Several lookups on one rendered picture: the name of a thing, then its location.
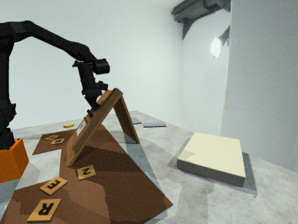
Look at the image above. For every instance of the yellow round disc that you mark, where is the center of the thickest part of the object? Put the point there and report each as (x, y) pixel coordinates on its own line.
(68, 125)

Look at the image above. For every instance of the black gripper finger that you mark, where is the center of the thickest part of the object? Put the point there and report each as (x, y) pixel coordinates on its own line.
(92, 102)

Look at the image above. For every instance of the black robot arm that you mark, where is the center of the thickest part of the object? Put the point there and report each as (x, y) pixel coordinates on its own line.
(11, 32)

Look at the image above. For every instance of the white paper ticket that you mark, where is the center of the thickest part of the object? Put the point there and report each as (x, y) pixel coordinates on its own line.
(80, 128)

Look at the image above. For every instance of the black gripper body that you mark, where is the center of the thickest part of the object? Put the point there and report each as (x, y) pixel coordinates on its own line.
(88, 87)

